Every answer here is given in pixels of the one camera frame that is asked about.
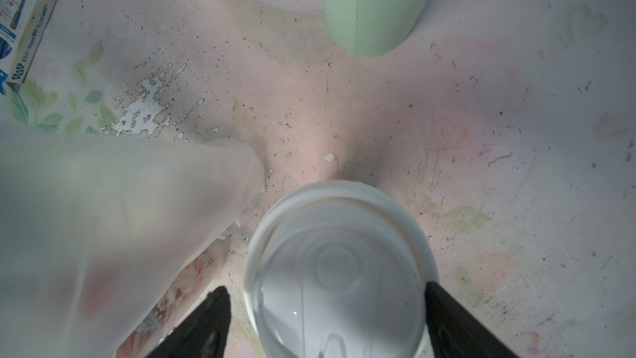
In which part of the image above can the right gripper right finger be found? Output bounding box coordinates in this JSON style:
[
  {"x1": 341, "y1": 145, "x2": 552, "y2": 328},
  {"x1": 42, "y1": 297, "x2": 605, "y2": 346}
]
[{"x1": 425, "y1": 282, "x2": 518, "y2": 358}]

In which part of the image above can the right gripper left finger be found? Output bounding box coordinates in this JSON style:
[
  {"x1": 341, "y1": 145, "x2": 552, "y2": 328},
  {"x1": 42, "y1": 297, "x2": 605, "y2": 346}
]
[{"x1": 147, "y1": 286, "x2": 232, "y2": 358}]

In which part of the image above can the red cup white lid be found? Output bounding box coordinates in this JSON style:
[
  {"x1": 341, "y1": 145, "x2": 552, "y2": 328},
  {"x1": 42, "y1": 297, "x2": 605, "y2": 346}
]
[{"x1": 243, "y1": 181, "x2": 439, "y2": 357}]

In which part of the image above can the blue white pen box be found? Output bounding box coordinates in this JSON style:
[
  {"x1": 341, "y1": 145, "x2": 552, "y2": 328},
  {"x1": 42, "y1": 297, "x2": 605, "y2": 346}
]
[{"x1": 1, "y1": 0, "x2": 57, "y2": 94}]

